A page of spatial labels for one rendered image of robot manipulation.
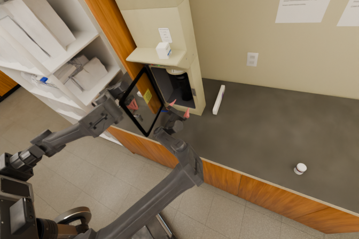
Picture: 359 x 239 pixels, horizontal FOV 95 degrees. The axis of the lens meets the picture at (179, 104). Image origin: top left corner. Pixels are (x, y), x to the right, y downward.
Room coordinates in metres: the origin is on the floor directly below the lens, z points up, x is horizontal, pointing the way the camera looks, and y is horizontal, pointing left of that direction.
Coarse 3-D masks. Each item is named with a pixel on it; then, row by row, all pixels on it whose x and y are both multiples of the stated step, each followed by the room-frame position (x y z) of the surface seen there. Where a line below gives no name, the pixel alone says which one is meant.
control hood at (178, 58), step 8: (136, 48) 0.91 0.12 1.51; (144, 48) 0.88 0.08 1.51; (136, 56) 0.82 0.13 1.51; (144, 56) 0.80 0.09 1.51; (152, 56) 0.77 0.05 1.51; (176, 56) 0.70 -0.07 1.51; (184, 56) 0.69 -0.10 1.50; (160, 64) 0.69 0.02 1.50; (168, 64) 0.66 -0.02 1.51; (176, 64) 0.64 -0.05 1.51; (184, 64) 0.68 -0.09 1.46
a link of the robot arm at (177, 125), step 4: (172, 124) 0.51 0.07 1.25; (176, 124) 0.50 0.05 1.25; (180, 124) 0.50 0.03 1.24; (160, 128) 0.52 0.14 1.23; (164, 128) 0.52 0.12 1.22; (168, 128) 0.50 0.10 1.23; (172, 128) 0.48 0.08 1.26; (176, 128) 0.48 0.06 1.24; (180, 128) 0.48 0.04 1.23; (156, 132) 0.51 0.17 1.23; (168, 132) 0.50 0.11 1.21; (172, 132) 0.48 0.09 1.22; (176, 132) 0.46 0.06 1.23
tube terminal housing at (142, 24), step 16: (128, 16) 0.90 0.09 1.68; (144, 16) 0.83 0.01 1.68; (160, 16) 0.78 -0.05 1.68; (176, 16) 0.73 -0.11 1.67; (144, 32) 0.86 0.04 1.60; (176, 32) 0.74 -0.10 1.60; (192, 32) 0.79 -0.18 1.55; (176, 48) 0.75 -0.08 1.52; (192, 48) 0.76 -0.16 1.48; (192, 64) 0.74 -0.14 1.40; (192, 80) 0.72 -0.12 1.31; (192, 112) 0.76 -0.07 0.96
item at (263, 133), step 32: (224, 96) 0.82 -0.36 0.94; (256, 96) 0.71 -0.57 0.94; (288, 96) 0.62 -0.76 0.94; (320, 96) 0.54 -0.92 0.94; (128, 128) 0.84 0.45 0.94; (192, 128) 0.64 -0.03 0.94; (224, 128) 0.55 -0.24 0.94; (256, 128) 0.47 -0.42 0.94; (288, 128) 0.40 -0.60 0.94; (320, 128) 0.34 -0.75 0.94; (352, 128) 0.28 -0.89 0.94; (224, 160) 0.35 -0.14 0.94; (256, 160) 0.29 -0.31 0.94; (288, 160) 0.23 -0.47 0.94; (320, 160) 0.18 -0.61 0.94; (352, 160) 0.13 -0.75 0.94; (320, 192) 0.05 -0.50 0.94; (352, 192) 0.01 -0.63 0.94
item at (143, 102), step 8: (144, 80) 0.85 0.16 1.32; (128, 88) 0.74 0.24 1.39; (136, 88) 0.78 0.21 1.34; (144, 88) 0.82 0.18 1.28; (152, 88) 0.88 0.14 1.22; (128, 96) 0.71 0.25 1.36; (136, 96) 0.75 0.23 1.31; (144, 96) 0.80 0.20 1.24; (152, 96) 0.85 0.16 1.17; (128, 104) 0.69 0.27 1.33; (136, 104) 0.73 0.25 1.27; (144, 104) 0.77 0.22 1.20; (152, 104) 0.82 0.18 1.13; (160, 104) 0.88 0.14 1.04; (136, 112) 0.70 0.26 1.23; (144, 112) 0.74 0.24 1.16; (152, 112) 0.79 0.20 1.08; (144, 120) 0.71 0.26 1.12; (152, 120) 0.76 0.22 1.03; (144, 128) 0.68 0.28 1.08
